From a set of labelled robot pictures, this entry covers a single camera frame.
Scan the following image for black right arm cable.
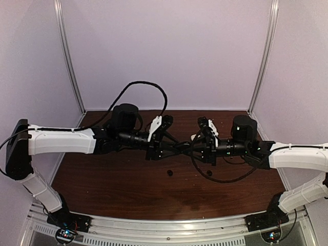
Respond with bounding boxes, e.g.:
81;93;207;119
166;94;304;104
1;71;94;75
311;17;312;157
191;128;259;184

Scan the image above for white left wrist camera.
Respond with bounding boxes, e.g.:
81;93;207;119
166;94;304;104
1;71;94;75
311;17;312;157
147;116;162;142

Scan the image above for aluminium front rail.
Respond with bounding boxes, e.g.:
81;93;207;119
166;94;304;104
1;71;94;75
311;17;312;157
24;204;308;246

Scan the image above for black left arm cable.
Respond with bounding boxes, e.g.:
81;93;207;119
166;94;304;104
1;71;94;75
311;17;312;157
0;81;169;144

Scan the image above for right aluminium frame post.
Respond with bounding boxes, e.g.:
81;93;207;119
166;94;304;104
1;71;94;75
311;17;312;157
248;0;279;115

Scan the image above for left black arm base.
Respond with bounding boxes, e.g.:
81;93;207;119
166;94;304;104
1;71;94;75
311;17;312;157
47;194;91;233

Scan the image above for aluminium frame post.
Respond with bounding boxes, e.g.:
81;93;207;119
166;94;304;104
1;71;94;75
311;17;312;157
54;0;86;114
248;0;279;115

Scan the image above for left aluminium frame post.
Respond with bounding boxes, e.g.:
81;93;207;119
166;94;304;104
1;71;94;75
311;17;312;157
54;0;86;114

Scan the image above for circuit board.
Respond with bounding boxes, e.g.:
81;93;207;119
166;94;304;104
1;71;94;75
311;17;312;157
55;229;78;244
261;229;282;244

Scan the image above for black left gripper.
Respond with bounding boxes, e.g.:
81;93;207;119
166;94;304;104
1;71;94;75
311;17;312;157
118;129;180;160

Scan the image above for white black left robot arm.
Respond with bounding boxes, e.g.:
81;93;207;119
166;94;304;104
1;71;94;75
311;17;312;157
1;104;191;220

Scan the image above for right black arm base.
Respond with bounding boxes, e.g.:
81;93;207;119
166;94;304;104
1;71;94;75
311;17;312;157
244;192;289;232

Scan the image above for left circuit board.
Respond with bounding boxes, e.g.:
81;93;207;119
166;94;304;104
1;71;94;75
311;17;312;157
55;229;78;244

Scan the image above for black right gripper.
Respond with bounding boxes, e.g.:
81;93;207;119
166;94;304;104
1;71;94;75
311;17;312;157
183;134;249;167

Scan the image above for right circuit board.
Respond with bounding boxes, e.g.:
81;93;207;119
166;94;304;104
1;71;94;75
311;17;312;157
261;229;282;244

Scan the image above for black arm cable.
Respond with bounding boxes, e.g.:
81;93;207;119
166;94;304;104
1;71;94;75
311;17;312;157
191;128;259;184
0;81;169;144

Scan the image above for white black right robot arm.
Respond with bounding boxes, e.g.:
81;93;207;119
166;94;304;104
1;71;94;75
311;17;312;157
190;115;327;227

